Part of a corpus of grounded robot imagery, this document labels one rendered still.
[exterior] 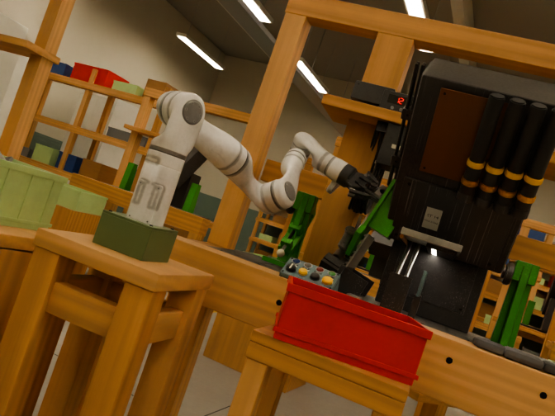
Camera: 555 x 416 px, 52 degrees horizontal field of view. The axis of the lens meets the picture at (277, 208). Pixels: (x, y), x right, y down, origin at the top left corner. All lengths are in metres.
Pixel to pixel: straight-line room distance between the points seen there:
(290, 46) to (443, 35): 0.58
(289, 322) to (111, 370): 0.39
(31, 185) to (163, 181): 0.47
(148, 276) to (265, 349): 0.29
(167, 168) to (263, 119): 0.95
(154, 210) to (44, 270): 0.27
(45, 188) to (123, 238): 0.46
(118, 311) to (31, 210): 0.58
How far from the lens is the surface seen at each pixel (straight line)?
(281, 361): 1.22
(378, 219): 1.73
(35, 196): 1.73
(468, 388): 1.50
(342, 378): 1.20
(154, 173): 1.37
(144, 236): 1.33
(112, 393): 1.29
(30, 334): 1.39
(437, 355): 1.48
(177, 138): 1.37
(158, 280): 1.22
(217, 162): 1.50
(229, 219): 2.23
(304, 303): 1.20
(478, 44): 2.25
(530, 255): 2.19
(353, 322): 1.22
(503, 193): 1.57
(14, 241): 1.58
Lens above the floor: 1.02
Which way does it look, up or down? 2 degrees up
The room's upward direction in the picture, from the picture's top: 19 degrees clockwise
